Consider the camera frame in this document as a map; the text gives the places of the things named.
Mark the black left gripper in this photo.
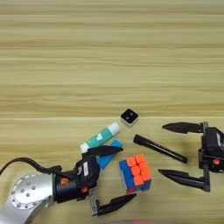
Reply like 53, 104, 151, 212
55, 145, 137, 217

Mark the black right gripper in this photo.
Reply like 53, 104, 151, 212
157, 122, 224, 193

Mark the blue rectangular block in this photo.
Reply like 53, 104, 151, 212
95, 139, 124, 171

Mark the orange and blue puzzle cube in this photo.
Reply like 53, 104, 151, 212
118, 153, 153, 195

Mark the teal and white glue stick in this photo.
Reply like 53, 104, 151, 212
80, 122, 122, 154

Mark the small black and white cube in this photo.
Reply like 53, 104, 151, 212
120, 108, 139, 128

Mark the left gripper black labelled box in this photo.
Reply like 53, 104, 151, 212
73, 157, 101, 188

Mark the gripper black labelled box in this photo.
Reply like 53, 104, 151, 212
203, 126, 224, 158
73, 157, 101, 188

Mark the black marker pen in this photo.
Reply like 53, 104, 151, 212
133, 134, 188, 165

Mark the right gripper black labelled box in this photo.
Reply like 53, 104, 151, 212
203, 126, 224, 158

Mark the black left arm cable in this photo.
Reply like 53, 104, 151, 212
0, 157, 63, 178

